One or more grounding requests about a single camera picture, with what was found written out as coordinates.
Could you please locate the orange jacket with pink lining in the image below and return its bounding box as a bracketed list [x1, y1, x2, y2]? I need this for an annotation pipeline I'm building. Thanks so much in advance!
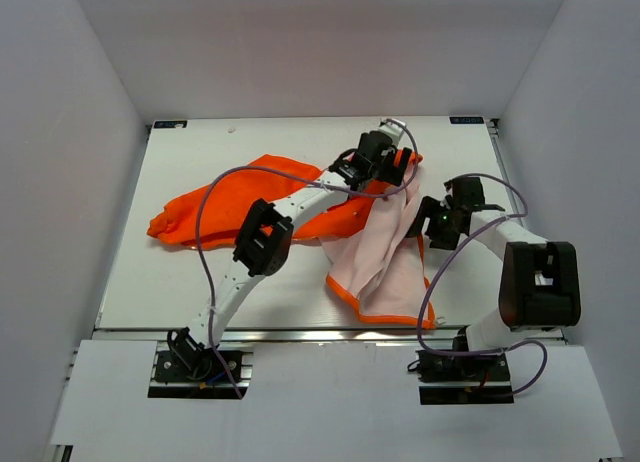
[147, 154, 436, 329]

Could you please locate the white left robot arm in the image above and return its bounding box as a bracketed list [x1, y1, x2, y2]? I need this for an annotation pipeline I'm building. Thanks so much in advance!
[167, 118, 419, 381]

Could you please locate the right blue table label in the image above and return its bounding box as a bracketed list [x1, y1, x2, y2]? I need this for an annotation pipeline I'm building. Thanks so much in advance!
[449, 116, 485, 125]

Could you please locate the blue table label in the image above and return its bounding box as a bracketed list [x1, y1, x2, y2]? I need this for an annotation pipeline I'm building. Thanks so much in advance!
[153, 120, 188, 130]
[449, 116, 485, 125]

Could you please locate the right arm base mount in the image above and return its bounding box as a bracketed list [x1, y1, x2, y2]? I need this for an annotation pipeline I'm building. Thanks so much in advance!
[407, 349, 514, 406]

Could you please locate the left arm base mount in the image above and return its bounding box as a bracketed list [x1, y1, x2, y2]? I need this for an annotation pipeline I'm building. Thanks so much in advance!
[147, 328, 253, 400]

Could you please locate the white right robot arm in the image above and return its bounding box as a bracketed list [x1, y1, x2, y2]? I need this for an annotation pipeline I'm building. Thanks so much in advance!
[408, 173, 581, 381]

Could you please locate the left blue table label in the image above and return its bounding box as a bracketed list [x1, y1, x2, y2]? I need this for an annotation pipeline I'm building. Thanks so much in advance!
[153, 120, 188, 130]

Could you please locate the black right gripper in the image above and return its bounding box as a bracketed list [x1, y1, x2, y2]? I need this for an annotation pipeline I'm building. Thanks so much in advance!
[407, 196, 463, 252]

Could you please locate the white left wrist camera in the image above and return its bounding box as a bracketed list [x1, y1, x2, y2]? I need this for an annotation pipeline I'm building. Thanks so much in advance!
[377, 118, 406, 147]

